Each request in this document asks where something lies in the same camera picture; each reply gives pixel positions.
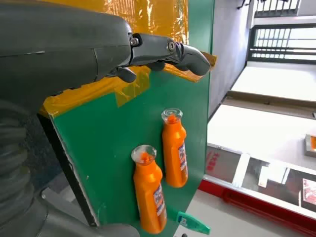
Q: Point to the grey box with orange face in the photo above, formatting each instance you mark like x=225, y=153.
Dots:
x=311, y=145

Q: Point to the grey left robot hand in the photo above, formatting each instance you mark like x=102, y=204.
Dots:
x=62, y=49

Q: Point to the black-edged work table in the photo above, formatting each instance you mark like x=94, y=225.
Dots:
x=72, y=173

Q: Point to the teal plastic bottle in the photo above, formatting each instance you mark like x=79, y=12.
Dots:
x=192, y=223

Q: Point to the green table mat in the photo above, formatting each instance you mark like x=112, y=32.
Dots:
x=111, y=137

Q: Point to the red and white glass cabinet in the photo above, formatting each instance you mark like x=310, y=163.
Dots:
x=237, y=170

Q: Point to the orange bottle with clear cap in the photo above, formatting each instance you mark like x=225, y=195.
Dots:
x=148, y=196
x=173, y=153

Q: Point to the window with black grille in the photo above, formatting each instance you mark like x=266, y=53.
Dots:
x=281, y=42
x=276, y=9

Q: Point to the yellow tape-wrapped tray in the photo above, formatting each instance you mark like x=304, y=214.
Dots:
x=153, y=16

